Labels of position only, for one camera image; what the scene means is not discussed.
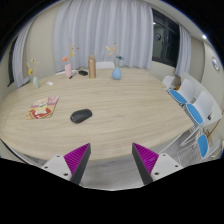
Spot copper metal bottle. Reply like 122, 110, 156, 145
88, 55, 96, 79

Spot white sheer curtain centre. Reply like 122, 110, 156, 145
53, 0, 154, 71

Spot white curtain right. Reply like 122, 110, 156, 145
175, 25, 191, 76

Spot pink vase with flowers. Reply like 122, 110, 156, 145
61, 45, 79, 78

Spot black computer mouse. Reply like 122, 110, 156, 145
70, 109, 92, 124

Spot white chair behind table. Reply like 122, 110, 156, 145
96, 61, 115, 69

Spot white chair blue cushion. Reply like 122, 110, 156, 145
168, 79, 196, 105
181, 91, 213, 146
177, 134, 221, 164

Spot dark window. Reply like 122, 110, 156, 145
152, 9, 180, 67

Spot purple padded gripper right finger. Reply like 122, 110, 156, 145
132, 143, 182, 185

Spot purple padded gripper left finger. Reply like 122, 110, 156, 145
42, 143, 91, 185

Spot small black box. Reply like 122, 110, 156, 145
79, 70, 88, 76

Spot green vase with flowers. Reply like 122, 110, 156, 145
27, 59, 40, 88

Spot colourful picture book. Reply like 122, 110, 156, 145
26, 96, 59, 120

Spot white curtain left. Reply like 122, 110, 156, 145
12, 21, 33, 88

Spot white chair far right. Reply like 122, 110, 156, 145
162, 76, 175, 90

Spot blue ceramic vase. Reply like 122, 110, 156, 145
112, 55, 123, 80

